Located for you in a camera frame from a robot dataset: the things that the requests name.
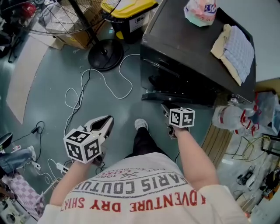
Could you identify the pink white detergent bag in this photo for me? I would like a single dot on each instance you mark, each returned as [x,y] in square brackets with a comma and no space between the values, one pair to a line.
[200,13]

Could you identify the black washing machine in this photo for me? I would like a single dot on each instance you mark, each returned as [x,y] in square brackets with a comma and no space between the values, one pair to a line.
[186,43]

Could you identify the beige folded cloth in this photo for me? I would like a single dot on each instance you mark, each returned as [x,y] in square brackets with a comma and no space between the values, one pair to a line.
[221,50]

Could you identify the white power strip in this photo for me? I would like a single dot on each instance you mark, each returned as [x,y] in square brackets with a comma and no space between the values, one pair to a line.
[62,167]

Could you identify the wooden slatted platform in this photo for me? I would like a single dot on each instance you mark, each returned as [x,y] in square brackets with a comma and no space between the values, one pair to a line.
[217,144]

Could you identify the cream printed t-shirt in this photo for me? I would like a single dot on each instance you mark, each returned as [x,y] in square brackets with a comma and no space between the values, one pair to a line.
[142,197]

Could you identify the clear plastic storage box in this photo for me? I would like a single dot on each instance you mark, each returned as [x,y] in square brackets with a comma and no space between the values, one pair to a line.
[268,109]

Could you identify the round black washer door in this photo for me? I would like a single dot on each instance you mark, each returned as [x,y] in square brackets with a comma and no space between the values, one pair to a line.
[186,99]

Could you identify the black bin with yellow lid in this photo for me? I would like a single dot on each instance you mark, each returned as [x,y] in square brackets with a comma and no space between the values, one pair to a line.
[129,17]

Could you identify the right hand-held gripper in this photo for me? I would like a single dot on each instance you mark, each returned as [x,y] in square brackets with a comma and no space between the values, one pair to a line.
[182,118]

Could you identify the person's right forearm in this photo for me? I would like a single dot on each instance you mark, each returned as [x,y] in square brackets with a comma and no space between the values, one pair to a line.
[197,166]

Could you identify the black standing fan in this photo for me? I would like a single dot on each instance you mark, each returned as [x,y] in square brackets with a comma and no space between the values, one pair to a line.
[106,54]

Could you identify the pink checkered cloth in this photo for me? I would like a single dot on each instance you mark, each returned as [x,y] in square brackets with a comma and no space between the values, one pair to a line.
[26,194]

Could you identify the person's left forearm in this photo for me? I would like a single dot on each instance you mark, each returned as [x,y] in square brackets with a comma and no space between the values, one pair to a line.
[67,186]

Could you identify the white sneaker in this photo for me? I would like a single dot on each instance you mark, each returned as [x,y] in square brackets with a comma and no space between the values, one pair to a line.
[141,124]

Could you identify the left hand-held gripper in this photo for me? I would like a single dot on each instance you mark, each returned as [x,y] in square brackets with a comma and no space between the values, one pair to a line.
[82,146]

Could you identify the brown cardboard box yellow label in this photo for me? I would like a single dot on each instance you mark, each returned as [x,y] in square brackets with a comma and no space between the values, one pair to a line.
[83,37]

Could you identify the black trousers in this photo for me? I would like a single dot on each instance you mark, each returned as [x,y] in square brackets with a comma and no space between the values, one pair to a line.
[142,144]

